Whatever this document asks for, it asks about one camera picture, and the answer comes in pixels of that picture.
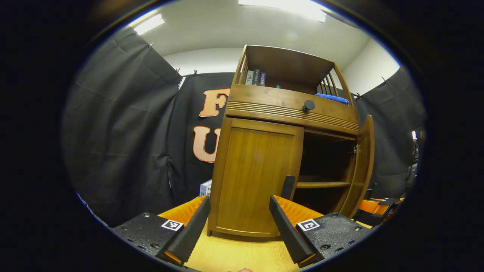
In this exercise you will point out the blue towel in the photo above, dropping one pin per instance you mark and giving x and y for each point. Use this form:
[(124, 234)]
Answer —
[(332, 99)]

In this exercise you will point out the wooden inner cabinet shelf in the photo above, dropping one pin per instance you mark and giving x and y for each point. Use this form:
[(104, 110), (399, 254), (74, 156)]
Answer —
[(321, 184)]

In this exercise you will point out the wooden shoe cabinet door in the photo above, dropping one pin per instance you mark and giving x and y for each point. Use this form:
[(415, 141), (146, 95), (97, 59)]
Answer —
[(363, 162), (249, 177)]

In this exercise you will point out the dark blue book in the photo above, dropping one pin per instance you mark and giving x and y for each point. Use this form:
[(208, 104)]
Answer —
[(262, 79)]

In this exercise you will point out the wooden double-door shoe cabinet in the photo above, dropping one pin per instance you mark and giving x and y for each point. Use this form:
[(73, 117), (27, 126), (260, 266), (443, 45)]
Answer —
[(287, 60)]

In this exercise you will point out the pale grey book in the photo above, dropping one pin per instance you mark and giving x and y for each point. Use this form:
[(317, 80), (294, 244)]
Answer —
[(249, 78)]

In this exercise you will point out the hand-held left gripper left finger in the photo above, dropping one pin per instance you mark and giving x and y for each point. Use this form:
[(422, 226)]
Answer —
[(193, 234)]

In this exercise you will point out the silver door hinge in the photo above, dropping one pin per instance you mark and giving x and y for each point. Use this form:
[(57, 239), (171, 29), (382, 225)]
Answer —
[(354, 152)]

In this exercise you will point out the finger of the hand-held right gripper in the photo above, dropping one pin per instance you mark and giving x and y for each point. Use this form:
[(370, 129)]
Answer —
[(372, 207)]

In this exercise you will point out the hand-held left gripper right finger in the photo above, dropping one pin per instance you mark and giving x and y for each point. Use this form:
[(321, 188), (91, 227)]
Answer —
[(287, 234)]

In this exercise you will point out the wooden ribbed drawer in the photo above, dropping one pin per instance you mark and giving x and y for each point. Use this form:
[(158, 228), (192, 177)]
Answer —
[(264, 100)]

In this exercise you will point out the black round drawer knob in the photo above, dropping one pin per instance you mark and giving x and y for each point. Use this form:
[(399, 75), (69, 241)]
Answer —
[(308, 105)]

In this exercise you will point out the small white box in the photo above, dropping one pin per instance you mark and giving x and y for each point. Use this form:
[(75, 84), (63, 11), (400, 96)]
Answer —
[(206, 188)]

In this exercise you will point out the small ceiling light panel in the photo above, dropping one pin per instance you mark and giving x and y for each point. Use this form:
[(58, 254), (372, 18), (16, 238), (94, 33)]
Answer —
[(149, 23)]

